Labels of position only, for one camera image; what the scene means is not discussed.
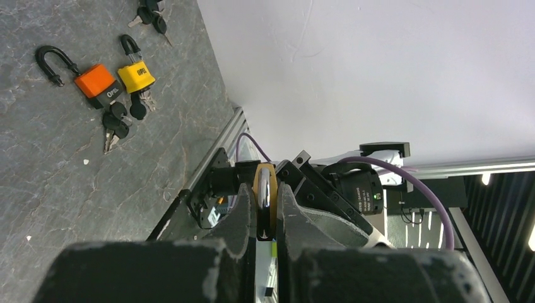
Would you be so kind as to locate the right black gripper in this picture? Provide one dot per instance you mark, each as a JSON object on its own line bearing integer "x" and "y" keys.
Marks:
{"x": 324, "y": 205}

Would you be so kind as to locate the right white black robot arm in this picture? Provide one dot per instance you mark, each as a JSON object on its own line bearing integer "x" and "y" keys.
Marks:
{"x": 363, "y": 184}

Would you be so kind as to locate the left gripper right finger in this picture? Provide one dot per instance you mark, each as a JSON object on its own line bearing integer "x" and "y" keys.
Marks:
{"x": 313, "y": 267}

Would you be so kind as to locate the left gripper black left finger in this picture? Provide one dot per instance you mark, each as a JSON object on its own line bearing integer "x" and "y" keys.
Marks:
{"x": 218, "y": 268}

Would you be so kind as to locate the black-head key set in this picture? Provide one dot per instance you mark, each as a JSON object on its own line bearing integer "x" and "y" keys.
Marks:
{"x": 150, "y": 12}

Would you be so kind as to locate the small brass padlock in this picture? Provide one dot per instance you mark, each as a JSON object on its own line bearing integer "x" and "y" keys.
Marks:
{"x": 265, "y": 189}

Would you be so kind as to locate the orange black padlock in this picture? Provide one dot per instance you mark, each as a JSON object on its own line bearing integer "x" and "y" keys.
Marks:
{"x": 97, "y": 83}

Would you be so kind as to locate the yellow black padlock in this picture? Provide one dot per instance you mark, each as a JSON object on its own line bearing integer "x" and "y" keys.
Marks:
{"x": 137, "y": 79}

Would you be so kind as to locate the black-head key bunch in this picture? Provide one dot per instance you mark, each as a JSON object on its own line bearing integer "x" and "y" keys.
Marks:
{"x": 117, "y": 125}

